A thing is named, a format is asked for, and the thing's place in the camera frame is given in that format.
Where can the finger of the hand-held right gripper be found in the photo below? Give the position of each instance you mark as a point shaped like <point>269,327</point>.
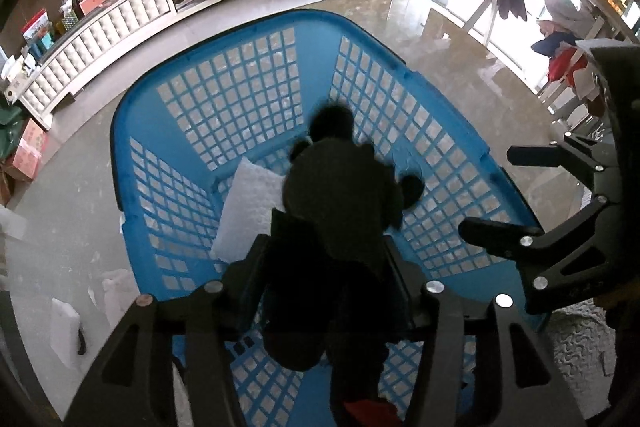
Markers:
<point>580,159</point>
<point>565,252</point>

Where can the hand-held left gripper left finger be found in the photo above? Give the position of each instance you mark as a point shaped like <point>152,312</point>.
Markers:
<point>250,277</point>

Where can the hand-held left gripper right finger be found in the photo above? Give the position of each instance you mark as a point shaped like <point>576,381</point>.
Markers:
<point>400,277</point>

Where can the dark grey plush toy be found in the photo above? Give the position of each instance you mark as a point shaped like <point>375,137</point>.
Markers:
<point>340,197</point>

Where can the blue plastic laundry basket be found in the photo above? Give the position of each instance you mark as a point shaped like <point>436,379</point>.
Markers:
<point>240,97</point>

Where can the red and black soft item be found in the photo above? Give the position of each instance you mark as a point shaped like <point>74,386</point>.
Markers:
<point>372,414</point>

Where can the white folded cloth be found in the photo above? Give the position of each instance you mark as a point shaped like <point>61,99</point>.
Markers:
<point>250,202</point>

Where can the hanging mixed clothes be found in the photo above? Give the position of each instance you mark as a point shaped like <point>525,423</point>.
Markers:
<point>560,22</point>

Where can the white foam block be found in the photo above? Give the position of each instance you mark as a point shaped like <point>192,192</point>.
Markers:
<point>66,329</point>

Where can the red carton box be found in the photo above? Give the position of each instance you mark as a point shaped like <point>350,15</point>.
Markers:
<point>30,149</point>

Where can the green bag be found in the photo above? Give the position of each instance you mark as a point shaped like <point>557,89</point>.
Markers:
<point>11,132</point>

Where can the white tufted cabinet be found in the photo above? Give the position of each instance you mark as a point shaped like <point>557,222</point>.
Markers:
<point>115,27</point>

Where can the red packet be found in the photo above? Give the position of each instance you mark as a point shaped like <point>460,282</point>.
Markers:
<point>35,27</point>

